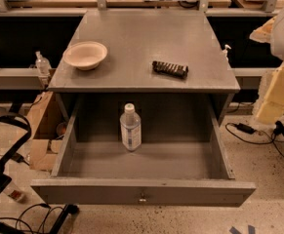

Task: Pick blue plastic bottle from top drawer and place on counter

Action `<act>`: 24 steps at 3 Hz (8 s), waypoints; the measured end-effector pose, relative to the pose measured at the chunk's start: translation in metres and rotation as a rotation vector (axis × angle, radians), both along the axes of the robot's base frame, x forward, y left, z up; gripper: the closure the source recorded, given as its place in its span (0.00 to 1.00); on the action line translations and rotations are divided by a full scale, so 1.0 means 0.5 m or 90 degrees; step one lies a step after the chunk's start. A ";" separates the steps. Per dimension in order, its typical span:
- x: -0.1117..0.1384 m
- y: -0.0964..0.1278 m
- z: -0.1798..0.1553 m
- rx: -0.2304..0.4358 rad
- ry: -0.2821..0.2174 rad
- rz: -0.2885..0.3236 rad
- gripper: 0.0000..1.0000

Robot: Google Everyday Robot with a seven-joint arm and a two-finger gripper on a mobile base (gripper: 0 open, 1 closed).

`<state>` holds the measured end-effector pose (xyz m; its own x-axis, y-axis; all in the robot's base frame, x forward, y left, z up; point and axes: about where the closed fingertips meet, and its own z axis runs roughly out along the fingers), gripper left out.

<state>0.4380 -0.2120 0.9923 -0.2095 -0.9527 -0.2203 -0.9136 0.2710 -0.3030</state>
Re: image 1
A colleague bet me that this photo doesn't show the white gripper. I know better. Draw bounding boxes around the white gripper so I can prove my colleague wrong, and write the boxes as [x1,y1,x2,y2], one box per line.
[250,17,284,125]

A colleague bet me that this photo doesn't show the clear blue plastic bottle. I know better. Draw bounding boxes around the clear blue plastic bottle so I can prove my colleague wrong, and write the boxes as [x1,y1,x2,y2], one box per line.
[120,103,142,151]

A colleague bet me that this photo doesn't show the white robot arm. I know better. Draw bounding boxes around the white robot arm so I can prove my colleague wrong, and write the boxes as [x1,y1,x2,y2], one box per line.
[250,8,284,125]

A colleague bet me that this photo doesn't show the small white spray bottle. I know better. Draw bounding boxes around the small white spray bottle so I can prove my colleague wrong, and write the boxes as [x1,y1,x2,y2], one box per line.
[223,44,231,61]

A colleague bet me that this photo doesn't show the grey cabinet counter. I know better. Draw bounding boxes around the grey cabinet counter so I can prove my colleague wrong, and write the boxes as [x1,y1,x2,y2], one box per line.
[49,9,239,94]

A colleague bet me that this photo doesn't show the grey open drawer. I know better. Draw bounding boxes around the grey open drawer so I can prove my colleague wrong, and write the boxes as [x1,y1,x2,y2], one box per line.
[32,94,256,207]

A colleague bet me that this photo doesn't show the clear pump bottle on shelf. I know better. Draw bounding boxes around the clear pump bottle on shelf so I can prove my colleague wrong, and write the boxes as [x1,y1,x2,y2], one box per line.
[35,52,51,75]

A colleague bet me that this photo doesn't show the dark ridged bar object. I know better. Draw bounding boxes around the dark ridged bar object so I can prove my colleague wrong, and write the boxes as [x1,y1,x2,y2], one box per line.
[152,60,188,79]

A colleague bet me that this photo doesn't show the white paper bowl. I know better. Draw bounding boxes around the white paper bowl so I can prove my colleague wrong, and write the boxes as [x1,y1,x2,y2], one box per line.
[62,41,108,70]

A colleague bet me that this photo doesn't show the brown cardboard box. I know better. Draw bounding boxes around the brown cardboard box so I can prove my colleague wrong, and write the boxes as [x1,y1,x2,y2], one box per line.
[27,92,62,171]

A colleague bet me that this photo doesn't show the black power adapter with cable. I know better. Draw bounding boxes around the black power adapter with cable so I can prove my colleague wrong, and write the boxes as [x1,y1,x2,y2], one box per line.
[224,123,284,158]

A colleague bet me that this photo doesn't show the black floor cables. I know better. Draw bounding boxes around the black floor cables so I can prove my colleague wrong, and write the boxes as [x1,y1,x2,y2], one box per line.
[0,203,81,234]

